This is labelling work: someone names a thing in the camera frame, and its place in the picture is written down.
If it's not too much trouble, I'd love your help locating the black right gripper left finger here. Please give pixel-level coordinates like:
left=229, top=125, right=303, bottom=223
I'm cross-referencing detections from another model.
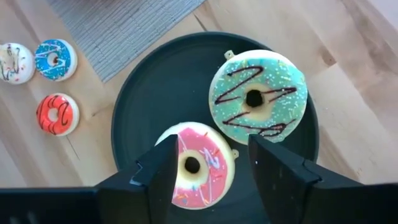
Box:
left=0, top=134, right=180, bottom=224

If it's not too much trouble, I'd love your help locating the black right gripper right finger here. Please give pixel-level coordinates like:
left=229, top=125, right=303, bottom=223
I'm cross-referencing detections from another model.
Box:
left=248, top=134, right=398, bottom=224

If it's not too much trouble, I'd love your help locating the pink glazed donut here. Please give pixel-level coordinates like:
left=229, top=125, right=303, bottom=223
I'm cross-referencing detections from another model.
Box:
left=154, top=121, right=239, bottom=210

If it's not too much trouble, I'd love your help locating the black round plate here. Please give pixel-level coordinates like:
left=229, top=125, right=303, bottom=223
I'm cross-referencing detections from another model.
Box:
left=111, top=30, right=320, bottom=224

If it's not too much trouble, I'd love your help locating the teal donut with brown zigzag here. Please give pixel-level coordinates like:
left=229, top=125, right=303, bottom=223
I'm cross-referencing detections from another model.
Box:
left=208, top=49, right=308, bottom=146

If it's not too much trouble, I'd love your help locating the small red glazed donut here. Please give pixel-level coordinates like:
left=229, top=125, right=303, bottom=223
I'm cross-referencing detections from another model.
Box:
left=35, top=92, right=80, bottom=137

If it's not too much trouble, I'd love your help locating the small blue glazed donut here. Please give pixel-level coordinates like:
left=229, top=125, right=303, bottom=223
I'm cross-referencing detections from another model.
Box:
left=34, top=38, right=78, bottom=82

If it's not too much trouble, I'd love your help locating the grey woven placemat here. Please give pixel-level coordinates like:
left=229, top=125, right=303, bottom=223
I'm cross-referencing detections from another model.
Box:
left=46, top=0, right=208, bottom=83

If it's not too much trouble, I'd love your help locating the small white glazed donut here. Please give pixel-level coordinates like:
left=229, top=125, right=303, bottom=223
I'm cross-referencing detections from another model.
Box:
left=0, top=42, right=36, bottom=85

